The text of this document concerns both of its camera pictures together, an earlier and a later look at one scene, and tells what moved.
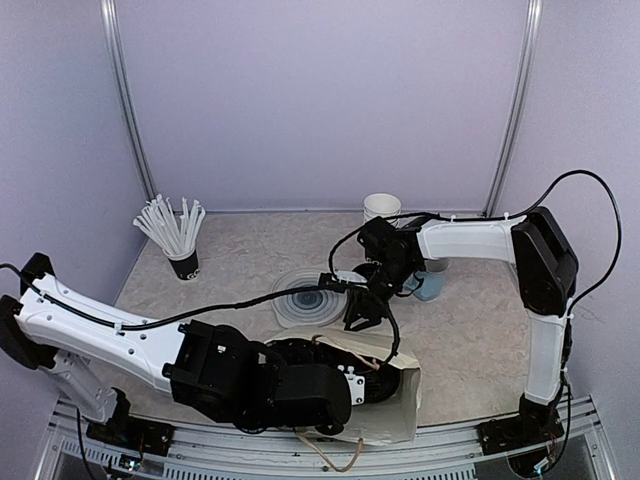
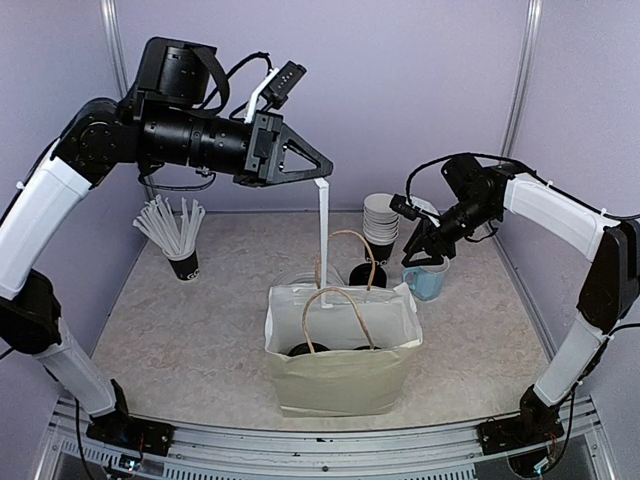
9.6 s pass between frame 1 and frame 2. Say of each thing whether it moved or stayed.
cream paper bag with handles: moved
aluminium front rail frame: stayed
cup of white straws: stayed
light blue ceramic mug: stayed
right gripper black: moved
